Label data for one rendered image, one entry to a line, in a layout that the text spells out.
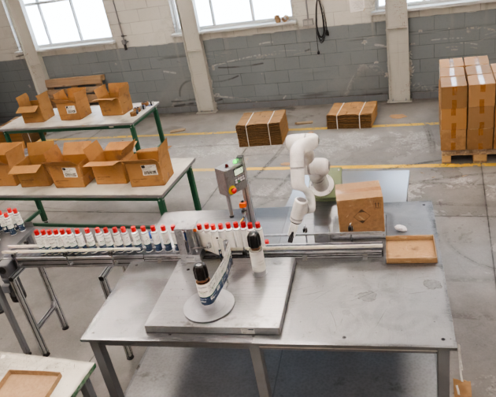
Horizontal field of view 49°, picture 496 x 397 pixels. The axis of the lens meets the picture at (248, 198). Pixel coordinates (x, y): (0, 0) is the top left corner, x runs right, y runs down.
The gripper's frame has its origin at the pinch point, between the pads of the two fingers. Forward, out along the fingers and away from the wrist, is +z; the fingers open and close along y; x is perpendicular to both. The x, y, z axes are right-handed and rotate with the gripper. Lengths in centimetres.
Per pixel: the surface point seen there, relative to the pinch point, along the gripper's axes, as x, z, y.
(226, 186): -48, -27, 1
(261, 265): -13.4, 2.7, 31.1
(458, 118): 146, -8, -301
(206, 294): -39, 9, 64
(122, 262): -112, 54, 5
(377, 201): 48, -33, -21
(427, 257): 84, -19, 7
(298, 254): 7.7, 6.2, 5.4
